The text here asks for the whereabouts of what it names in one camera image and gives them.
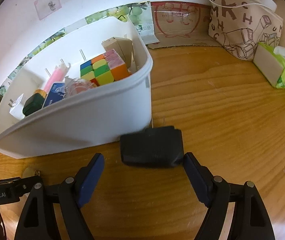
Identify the pink square wall sticker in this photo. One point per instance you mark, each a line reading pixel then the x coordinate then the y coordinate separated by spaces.
pixel 45 8

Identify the pink comb with cap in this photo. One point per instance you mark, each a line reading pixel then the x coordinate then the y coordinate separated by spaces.
pixel 57 76

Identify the black power adapter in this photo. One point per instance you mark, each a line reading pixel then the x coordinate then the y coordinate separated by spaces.
pixel 153 147

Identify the green leaf paper strip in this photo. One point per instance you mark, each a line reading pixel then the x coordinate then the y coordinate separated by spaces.
pixel 140 14

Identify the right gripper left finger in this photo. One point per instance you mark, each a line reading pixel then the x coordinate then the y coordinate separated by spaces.
pixel 88 177

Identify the floss pick box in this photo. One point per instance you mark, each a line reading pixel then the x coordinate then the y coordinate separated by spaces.
pixel 55 94

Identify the beige small box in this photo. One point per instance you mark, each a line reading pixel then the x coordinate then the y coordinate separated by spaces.
pixel 123 46

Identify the white 80W charger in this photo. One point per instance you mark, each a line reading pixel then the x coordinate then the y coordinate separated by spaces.
pixel 16 109

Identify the white plastic storage bin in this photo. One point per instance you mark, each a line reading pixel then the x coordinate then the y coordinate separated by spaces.
pixel 94 117

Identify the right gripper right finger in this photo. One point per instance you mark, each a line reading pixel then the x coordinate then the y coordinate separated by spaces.
pixel 200 178

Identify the green bottle gold cap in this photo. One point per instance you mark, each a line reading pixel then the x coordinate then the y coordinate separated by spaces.
pixel 35 102

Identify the lettered canvas bag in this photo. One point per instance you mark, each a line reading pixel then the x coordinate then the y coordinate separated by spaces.
pixel 239 25

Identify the round beige lid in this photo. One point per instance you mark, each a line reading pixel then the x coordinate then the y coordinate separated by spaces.
pixel 29 172

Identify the green tissue pack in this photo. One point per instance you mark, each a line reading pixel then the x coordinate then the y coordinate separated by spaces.
pixel 271 63

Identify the colourful rubik's cube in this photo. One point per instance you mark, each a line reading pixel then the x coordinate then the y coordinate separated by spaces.
pixel 104 69

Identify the pink correction tape dispenser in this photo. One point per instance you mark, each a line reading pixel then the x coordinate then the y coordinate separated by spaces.
pixel 77 86

